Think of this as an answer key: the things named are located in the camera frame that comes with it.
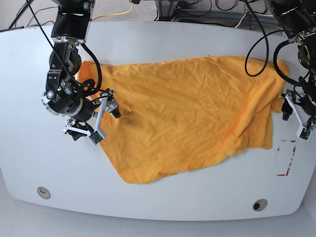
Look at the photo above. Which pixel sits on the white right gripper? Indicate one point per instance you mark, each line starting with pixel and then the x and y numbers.
pixel 88 114

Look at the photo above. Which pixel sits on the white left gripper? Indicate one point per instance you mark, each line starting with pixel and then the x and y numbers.
pixel 298 111

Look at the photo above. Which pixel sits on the orange t-shirt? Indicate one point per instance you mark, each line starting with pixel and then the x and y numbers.
pixel 186 114

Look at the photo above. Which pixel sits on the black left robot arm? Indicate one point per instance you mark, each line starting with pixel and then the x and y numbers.
pixel 297 18

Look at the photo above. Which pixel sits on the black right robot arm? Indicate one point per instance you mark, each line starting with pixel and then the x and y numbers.
pixel 62 90

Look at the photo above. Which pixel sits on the red tape rectangle marking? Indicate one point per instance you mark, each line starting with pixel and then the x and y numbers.
pixel 284 157

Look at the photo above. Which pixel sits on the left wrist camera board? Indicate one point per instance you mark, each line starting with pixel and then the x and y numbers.
pixel 304 133

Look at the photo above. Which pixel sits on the left table cable grommet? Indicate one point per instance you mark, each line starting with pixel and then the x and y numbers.
pixel 44 193

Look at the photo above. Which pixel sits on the table cable grommet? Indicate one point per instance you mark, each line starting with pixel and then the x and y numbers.
pixel 44 193
pixel 260 205

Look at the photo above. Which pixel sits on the right table cable grommet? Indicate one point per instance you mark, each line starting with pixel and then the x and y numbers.
pixel 260 205

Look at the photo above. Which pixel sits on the aluminium frame stand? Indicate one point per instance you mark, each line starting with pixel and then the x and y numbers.
pixel 238 14

